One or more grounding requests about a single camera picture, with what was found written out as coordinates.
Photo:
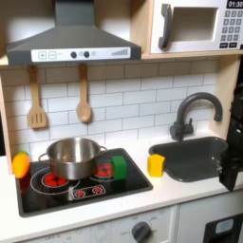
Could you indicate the steel pot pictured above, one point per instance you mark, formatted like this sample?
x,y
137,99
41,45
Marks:
x,y
73,159

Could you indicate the grey range hood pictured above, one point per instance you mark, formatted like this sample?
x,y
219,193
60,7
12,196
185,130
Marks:
x,y
72,41

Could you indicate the black toy stove top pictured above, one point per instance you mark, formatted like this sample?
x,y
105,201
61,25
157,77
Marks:
x,y
85,193

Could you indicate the wooden slotted spatula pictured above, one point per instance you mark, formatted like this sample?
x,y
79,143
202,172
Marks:
x,y
36,117

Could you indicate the green block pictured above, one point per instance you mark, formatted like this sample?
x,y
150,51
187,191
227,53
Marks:
x,y
119,167

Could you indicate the wooden spoon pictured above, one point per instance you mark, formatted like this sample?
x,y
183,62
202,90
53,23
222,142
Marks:
x,y
84,110

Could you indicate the yellow block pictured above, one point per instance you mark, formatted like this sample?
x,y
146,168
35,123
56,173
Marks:
x,y
155,165

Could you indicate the white toy microwave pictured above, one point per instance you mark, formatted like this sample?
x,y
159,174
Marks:
x,y
193,47

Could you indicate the grey oven knob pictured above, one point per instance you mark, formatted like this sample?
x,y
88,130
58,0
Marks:
x,y
141,231

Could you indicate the orange toy carrot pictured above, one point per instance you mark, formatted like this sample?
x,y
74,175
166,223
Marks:
x,y
21,165

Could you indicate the dark grey sink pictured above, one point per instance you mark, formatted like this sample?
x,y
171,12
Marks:
x,y
193,159

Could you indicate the dark grey tap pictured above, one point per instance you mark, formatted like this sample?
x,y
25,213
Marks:
x,y
183,123

